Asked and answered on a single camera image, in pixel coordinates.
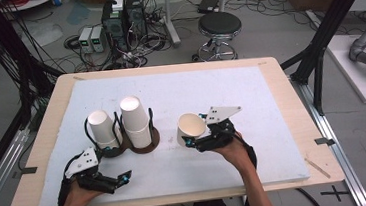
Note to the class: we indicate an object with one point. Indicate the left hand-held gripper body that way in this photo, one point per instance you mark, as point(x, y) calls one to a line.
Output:
point(82, 163)

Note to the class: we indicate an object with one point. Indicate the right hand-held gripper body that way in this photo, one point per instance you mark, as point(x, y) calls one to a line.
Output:
point(220, 136)

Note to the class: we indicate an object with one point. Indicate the wooden cup holder black rods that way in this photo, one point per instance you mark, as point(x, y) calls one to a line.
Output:
point(155, 139)
point(113, 152)

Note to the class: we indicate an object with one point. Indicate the white paper cup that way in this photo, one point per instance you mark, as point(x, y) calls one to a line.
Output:
point(189, 125)

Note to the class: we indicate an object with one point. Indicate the stack of white cups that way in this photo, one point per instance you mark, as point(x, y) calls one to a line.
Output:
point(101, 127)
point(135, 120)

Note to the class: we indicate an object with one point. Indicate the person's right hand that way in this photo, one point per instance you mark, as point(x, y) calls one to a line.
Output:
point(237, 153)

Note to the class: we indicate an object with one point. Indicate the person's left hand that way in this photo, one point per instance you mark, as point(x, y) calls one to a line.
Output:
point(78, 196)

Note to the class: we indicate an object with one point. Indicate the white foam mat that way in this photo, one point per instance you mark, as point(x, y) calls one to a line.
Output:
point(203, 87)

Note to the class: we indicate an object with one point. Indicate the black tape strip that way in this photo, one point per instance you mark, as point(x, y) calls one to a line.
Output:
point(325, 141)
point(26, 171)

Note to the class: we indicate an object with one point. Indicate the black round stool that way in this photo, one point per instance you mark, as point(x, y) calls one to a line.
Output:
point(219, 23)

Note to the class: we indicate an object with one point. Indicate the thin wooden stick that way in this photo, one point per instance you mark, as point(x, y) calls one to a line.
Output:
point(317, 168)

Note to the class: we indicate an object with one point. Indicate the black flat box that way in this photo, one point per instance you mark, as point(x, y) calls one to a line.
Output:
point(208, 3)

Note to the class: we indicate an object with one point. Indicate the grey bench power supply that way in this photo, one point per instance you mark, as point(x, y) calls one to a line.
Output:
point(85, 39)
point(97, 38)

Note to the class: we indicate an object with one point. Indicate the black computer tower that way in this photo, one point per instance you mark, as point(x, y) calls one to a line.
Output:
point(136, 16)
point(114, 25)

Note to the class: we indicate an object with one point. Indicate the white platform board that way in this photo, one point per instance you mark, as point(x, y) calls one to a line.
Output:
point(352, 78)

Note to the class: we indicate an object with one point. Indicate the blue tape roll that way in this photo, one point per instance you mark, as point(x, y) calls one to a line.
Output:
point(57, 0)

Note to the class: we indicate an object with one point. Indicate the round white table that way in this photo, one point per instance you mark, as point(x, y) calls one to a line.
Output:
point(28, 3)

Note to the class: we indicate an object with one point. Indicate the aluminium floor rail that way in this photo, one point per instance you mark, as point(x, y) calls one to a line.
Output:
point(327, 130)
point(5, 158)

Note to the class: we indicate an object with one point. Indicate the black metal frame post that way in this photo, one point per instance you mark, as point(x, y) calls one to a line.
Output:
point(5, 48)
point(330, 13)

